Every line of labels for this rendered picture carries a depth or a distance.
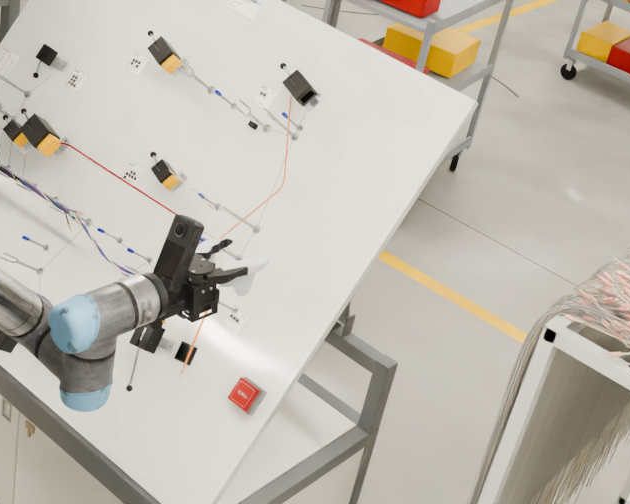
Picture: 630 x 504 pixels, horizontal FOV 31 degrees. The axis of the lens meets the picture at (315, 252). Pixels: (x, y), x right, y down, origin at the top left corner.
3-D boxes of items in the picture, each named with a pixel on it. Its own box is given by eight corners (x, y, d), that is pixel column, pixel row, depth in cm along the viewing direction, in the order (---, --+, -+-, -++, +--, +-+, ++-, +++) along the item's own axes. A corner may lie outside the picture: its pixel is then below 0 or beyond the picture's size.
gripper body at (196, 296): (190, 292, 184) (130, 315, 176) (192, 244, 180) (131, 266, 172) (222, 312, 179) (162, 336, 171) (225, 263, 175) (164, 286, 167)
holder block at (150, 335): (138, 346, 237) (128, 342, 233) (150, 322, 237) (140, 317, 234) (154, 354, 235) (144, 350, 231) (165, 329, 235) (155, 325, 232)
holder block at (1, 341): (-2, 370, 256) (-31, 362, 247) (29, 324, 256) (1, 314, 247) (11, 381, 253) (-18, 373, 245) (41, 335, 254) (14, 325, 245)
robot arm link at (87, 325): (42, 340, 165) (46, 293, 161) (104, 317, 173) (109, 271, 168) (74, 370, 161) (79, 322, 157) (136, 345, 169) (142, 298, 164)
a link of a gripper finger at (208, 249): (214, 261, 190) (186, 284, 182) (216, 229, 187) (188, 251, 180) (231, 266, 189) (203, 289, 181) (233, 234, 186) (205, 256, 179)
